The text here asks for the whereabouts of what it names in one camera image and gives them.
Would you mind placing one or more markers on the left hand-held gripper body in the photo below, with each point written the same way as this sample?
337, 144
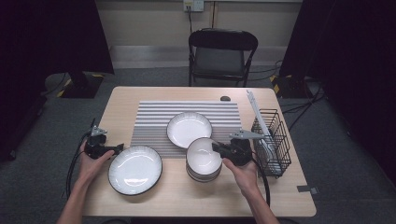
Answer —
96, 147

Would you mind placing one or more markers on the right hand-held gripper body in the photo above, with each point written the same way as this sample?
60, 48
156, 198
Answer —
241, 152

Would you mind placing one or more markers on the white bowl with dark rim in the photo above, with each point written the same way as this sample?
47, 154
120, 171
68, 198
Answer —
199, 176
200, 158
200, 181

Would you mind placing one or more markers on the white plate with dark rim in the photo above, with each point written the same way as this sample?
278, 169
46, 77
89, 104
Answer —
186, 127
134, 171

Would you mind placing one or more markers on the person's left hand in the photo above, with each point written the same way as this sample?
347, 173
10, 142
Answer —
88, 169

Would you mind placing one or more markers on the person's right hand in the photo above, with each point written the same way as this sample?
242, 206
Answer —
246, 177

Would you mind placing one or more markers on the small black strip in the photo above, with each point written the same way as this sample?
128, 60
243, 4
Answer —
92, 122

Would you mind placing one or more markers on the grey striped placemat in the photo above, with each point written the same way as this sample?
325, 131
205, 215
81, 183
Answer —
149, 124

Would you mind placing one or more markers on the dark round object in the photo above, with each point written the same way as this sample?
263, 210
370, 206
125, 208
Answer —
225, 99

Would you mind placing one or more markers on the black stand base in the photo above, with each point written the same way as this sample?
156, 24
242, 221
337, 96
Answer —
81, 88
289, 88

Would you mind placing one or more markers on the grey tape piece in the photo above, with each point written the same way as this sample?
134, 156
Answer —
306, 189

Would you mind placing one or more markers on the black folding chair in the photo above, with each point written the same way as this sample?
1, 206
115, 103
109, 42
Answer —
222, 40

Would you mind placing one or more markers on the black curtain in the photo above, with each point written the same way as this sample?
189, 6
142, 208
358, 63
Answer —
46, 31
358, 62

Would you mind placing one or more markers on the thin wall conduit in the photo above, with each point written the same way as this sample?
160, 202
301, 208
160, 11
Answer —
213, 15

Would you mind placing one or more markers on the white wall outlet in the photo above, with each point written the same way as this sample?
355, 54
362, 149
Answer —
197, 5

